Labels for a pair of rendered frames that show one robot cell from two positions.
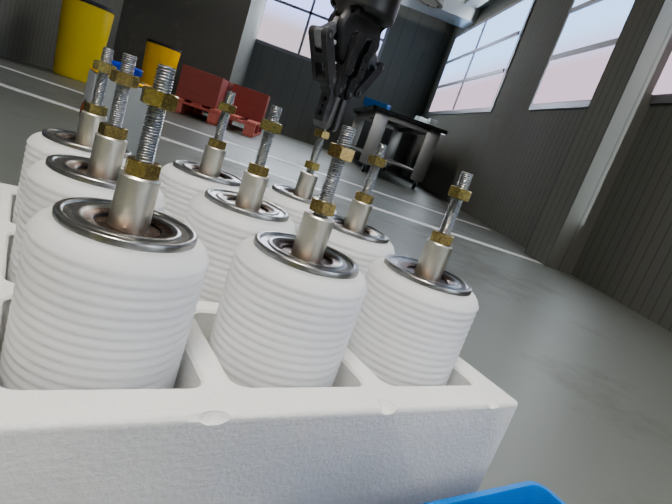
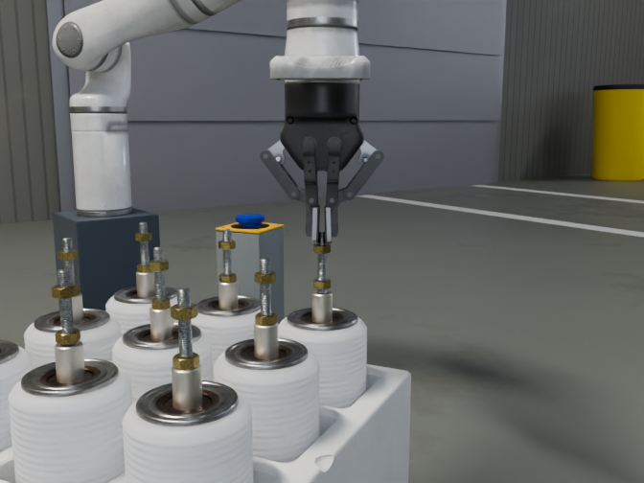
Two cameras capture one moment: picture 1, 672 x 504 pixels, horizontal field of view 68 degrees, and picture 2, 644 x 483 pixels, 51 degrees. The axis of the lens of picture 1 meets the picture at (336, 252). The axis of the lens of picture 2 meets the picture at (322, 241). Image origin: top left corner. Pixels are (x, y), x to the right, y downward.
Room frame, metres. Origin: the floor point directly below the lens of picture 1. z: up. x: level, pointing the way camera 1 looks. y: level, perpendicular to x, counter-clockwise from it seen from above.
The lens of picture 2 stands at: (0.26, -0.54, 0.46)
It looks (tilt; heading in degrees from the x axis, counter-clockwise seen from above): 10 degrees down; 61
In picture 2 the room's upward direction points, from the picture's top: straight up
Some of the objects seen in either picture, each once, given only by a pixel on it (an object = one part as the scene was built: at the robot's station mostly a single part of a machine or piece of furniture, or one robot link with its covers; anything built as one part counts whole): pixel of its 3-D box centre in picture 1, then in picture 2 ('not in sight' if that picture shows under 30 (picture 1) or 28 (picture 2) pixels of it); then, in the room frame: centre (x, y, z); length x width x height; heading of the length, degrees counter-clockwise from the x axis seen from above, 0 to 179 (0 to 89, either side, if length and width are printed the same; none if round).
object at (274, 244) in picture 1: (306, 255); (71, 378); (0.33, 0.02, 0.25); 0.08 x 0.08 x 0.01
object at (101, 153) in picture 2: not in sight; (102, 164); (0.49, 0.65, 0.39); 0.09 x 0.09 x 0.17; 8
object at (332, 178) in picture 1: (331, 181); (66, 315); (0.33, 0.02, 0.30); 0.01 x 0.01 x 0.08
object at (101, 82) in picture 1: (99, 90); (144, 253); (0.46, 0.25, 0.30); 0.01 x 0.01 x 0.08
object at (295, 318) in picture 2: (302, 196); (322, 319); (0.60, 0.06, 0.25); 0.08 x 0.08 x 0.01
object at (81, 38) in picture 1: (82, 40); (621, 132); (4.80, 2.90, 0.35); 0.46 x 0.45 x 0.71; 8
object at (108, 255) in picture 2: not in sight; (109, 296); (0.49, 0.65, 0.15); 0.14 x 0.14 x 0.30; 8
